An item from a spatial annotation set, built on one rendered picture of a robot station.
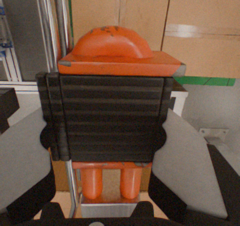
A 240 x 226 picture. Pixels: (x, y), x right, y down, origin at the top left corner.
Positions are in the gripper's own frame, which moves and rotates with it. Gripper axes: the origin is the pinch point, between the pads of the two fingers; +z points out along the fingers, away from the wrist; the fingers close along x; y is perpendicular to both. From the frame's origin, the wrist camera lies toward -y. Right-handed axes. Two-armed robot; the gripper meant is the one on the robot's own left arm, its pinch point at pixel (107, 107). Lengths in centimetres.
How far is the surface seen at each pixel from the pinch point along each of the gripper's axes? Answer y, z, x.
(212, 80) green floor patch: 36, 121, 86
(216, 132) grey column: 89, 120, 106
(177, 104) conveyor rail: 30, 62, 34
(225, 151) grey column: 95, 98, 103
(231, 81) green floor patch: 36, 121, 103
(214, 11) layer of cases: -12, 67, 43
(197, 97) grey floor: 53, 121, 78
